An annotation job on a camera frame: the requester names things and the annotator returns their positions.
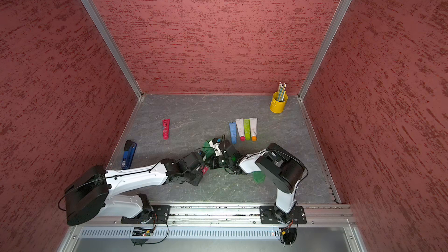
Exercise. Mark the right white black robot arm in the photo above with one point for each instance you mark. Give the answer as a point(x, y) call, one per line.
point(284, 169)

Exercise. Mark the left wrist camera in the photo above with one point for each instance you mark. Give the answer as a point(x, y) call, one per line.
point(193, 162)

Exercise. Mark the white tube orange cap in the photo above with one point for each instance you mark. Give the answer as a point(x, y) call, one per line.
point(253, 128)

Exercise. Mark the left corner aluminium profile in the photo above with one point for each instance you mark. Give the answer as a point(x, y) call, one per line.
point(112, 46)

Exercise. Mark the red pink tube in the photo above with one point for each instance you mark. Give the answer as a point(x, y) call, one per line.
point(205, 170)

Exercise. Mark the bundle of pencils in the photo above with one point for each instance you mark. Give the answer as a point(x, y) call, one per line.
point(281, 92)

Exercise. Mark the white tube red cap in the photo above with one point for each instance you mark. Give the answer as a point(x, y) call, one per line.
point(241, 129)

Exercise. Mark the blue tube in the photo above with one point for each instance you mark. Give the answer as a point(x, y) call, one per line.
point(233, 131)

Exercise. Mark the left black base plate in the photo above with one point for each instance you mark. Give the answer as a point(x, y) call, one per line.
point(161, 214)

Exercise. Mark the right corner aluminium profile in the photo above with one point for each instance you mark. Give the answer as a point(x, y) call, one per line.
point(334, 25)

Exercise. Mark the blue stapler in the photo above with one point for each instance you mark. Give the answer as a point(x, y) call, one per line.
point(128, 155)

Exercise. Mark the right controller board with cables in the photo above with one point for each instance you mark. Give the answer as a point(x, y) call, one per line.
point(288, 234)

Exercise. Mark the corner aluminium profile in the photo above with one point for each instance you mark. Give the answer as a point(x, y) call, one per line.
point(334, 25)
point(112, 46)

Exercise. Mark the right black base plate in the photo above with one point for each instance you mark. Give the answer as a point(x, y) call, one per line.
point(273, 215)

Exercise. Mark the dark red tube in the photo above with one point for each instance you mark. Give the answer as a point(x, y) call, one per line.
point(166, 128)

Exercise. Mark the green microfiber cloth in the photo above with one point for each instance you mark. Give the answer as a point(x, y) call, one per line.
point(246, 165)

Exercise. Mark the green tube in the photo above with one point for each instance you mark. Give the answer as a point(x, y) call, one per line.
point(247, 130)

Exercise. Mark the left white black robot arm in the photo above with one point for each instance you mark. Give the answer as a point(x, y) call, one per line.
point(102, 193)

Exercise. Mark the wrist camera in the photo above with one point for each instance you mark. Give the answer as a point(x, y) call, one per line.
point(223, 148)
point(193, 162)

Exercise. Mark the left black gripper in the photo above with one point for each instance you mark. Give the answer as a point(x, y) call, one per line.
point(202, 163)

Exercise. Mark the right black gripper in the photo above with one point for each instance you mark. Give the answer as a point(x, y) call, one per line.
point(214, 161)

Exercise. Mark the yellow cup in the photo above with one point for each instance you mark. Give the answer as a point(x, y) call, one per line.
point(276, 106)

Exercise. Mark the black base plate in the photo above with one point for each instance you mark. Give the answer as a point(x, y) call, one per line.
point(161, 214)
point(273, 215)

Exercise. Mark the controller board with cables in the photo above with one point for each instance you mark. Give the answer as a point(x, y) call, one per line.
point(141, 235)
point(288, 234)

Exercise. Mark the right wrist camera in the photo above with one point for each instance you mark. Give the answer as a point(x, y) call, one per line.
point(223, 148)

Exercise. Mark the aluminium front rail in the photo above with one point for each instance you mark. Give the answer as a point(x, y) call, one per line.
point(248, 215)

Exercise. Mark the left controller board with cables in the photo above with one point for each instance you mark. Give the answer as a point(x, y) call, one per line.
point(141, 235)

